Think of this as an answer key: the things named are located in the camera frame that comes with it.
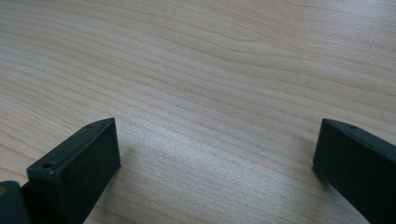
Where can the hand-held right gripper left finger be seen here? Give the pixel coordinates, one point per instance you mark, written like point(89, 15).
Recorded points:
point(77, 174)

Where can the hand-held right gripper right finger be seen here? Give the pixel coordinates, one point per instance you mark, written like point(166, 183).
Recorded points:
point(355, 168)

